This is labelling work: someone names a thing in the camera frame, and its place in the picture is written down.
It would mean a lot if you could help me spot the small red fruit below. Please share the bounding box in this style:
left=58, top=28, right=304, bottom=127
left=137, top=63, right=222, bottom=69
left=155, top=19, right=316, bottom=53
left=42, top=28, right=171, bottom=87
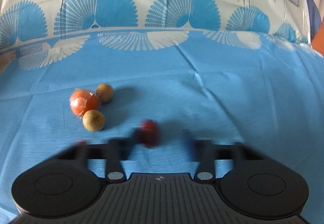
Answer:
left=139, top=119, right=160, bottom=148

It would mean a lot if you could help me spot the small beige longan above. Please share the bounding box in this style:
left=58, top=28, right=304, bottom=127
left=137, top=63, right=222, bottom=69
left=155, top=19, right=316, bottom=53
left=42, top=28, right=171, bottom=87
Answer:
left=82, top=109, right=106, bottom=132

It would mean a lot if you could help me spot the peach-coloured fruit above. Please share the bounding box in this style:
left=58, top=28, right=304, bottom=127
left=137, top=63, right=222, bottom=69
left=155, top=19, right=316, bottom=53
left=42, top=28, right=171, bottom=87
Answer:
left=69, top=89, right=99, bottom=118

